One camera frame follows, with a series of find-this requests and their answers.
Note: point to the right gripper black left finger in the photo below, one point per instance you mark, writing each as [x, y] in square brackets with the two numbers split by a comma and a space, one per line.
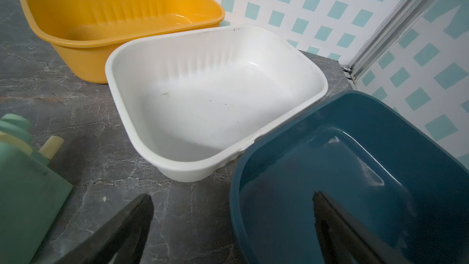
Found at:
[121, 240]

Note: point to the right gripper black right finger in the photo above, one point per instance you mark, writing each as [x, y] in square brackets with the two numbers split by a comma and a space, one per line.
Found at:
[344, 240]

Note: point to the dark teal storage tub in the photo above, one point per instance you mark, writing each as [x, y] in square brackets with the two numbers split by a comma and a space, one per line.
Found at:
[397, 182]

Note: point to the white plastic storage tub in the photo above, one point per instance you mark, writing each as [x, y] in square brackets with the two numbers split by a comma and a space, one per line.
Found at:
[191, 102]

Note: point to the yellow plastic storage tub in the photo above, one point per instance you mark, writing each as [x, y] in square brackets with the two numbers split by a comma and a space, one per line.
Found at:
[85, 32]

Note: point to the green sharpener near tubs right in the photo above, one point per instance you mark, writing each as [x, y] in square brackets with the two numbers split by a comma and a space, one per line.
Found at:
[32, 194]

